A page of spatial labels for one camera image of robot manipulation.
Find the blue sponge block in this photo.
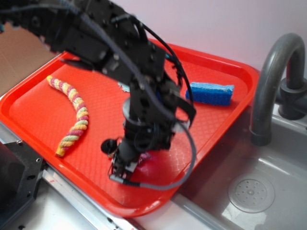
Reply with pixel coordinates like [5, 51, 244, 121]
[190, 82, 235, 106]

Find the aluminium frame rail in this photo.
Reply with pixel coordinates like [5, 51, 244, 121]
[0, 122, 135, 230]

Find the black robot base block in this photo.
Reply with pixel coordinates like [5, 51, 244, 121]
[0, 142, 45, 229]

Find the grey plastic faucet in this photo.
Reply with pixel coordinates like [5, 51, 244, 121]
[249, 33, 307, 146]

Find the grey plastic sink basin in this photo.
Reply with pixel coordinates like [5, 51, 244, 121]
[173, 109, 307, 230]

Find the light blue cloth piece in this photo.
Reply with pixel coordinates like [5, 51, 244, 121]
[118, 82, 130, 92]

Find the round sink drain cover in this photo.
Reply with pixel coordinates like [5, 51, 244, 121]
[228, 173, 275, 213]

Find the brown cardboard box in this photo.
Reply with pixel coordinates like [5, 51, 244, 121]
[0, 24, 56, 95]

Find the red plastic tray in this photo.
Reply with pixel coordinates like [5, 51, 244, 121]
[0, 46, 259, 218]

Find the multicolour twisted rope toy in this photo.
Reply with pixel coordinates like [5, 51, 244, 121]
[46, 75, 89, 157]

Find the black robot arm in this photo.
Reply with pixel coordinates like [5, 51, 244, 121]
[0, 0, 196, 187]

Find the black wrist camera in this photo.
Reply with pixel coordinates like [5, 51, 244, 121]
[100, 139, 118, 158]

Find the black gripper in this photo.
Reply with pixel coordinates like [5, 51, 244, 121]
[108, 120, 175, 180]

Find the grey braided cable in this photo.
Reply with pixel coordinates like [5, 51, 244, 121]
[109, 124, 198, 191]

